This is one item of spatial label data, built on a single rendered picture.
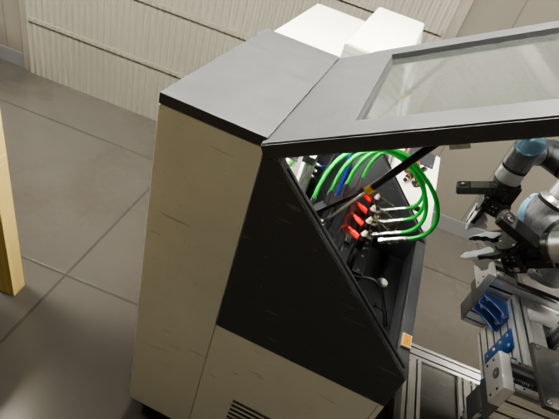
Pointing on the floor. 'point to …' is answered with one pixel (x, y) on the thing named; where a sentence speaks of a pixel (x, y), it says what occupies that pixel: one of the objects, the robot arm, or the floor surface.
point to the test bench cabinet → (269, 386)
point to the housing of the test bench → (214, 192)
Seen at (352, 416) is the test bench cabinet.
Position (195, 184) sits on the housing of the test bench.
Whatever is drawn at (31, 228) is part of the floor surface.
